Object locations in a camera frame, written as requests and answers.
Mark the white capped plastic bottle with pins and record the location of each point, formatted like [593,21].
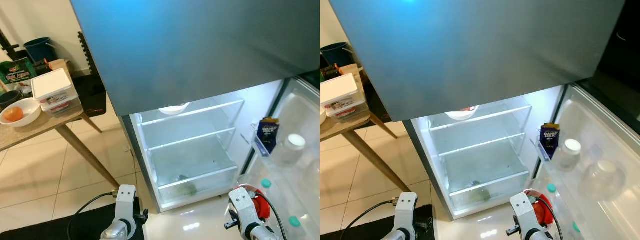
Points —
[292,147]
[570,152]

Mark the large clear plastic bottle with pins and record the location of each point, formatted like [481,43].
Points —
[605,175]

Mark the green snack bag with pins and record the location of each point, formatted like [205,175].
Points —
[327,72]
[17,70]

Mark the white lidded plastic container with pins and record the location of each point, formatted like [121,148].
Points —
[52,85]
[339,90]

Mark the grey fridge lower door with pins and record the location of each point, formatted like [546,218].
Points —
[295,175]
[590,200]

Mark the dark blue chocolate pouch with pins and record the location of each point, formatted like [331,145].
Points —
[267,135]
[550,140]

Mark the black metal pole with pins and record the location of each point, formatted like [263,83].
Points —
[7,45]

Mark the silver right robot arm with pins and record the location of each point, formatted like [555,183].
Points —
[537,236]
[262,235]

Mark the steel grey fridge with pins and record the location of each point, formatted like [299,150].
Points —
[200,50]
[475,50]

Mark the white bowl with brown food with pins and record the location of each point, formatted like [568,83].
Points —
[461,113]
[174,108]

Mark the glass fridge shelf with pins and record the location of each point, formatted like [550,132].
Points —
[495,116]
[195,138]
[480,143]
[210,111]

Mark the clear crisper drawer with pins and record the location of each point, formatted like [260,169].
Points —
[500,187]
[210,182]

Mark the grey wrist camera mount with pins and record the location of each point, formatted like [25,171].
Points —
[406,212]
[522,215]
[125,205]
[244,210]

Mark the dark blue bucket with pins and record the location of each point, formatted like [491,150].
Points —
[39,49]
[336,52]

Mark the black foam puzzle mat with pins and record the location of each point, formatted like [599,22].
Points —
[376,97]
[92,85]

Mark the teal capped clear bottle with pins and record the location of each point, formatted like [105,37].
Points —
[576,226]
[295,221]
[551,188]
[266,183]

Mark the light wooden table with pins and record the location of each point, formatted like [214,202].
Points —
[340,127]
[35,129]

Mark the green vegetable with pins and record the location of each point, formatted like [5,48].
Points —
[479,194]
[186,189]

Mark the black bowl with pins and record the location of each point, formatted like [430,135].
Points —
[7,97]

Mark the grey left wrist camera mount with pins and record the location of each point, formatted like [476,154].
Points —
[125,205]
[406,212]

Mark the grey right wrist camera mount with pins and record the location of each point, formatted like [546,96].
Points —
[522,215]
[244,210]

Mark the orange fruit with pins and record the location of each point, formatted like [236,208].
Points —
[13,114]

